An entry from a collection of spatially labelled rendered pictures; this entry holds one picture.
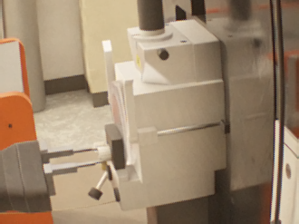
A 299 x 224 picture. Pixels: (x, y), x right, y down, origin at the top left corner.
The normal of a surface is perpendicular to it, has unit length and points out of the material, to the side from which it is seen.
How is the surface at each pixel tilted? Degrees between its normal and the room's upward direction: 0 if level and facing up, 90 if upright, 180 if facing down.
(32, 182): 30
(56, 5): 90
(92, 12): 90
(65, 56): 90
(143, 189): 90
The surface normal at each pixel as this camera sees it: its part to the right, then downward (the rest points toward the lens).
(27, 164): 0.04, -0.62
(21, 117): 0.22, 0.35
